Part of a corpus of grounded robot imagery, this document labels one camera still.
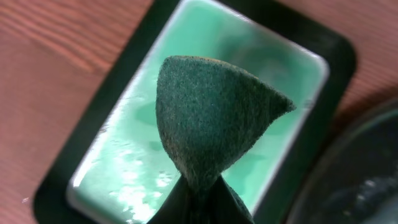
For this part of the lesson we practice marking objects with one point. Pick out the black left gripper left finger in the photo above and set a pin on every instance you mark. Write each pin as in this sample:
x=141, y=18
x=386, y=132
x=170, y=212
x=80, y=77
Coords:
x=176, y=208

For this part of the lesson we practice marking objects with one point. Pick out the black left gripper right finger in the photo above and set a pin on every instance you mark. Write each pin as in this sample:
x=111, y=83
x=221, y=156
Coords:
x=225, y=206

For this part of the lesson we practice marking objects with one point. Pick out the green and yellow sponge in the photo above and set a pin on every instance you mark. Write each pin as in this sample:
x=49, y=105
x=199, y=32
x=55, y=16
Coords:
x=210, y=113

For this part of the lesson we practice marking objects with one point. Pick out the round black serving tray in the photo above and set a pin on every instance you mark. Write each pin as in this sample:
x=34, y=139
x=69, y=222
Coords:
x=355, y=180

